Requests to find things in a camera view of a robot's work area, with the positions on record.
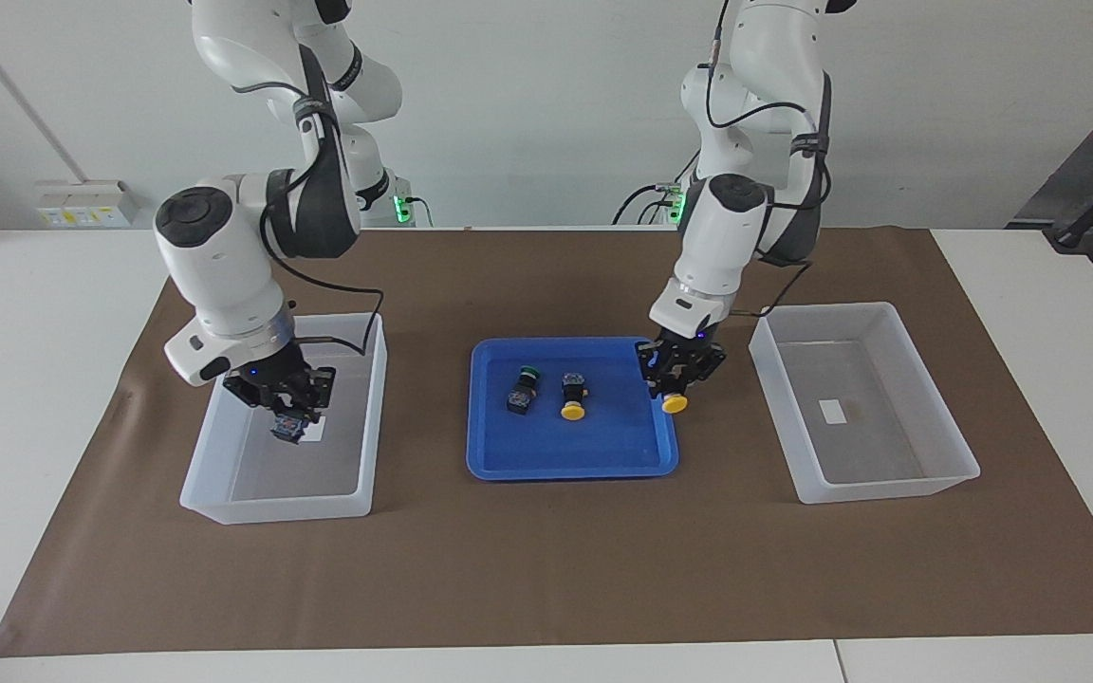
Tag blue plastic tray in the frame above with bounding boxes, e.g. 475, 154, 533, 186
466, 337, 680, 482

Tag black base cable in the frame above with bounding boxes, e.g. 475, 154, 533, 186
611, 183, 682, 227

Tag translucent white plastic box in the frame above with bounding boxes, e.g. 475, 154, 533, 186
748, 302, 982, 506
178, 312, 388, 526

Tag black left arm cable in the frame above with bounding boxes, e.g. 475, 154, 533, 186
704, 0, 834, 320

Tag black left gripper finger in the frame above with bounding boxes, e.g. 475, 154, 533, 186
636, 341, 672, 400
680, 345, 729, 396

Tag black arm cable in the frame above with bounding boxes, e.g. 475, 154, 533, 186
232, 81, 386, 359
704, 0, 834, 320

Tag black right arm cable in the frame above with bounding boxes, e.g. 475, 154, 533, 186
232, 81, 386, 359

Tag brown table mat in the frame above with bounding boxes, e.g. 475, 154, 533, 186
0, 226, 1093, 657

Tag white wall socket box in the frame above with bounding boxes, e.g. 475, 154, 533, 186
37, 180, 137, 229

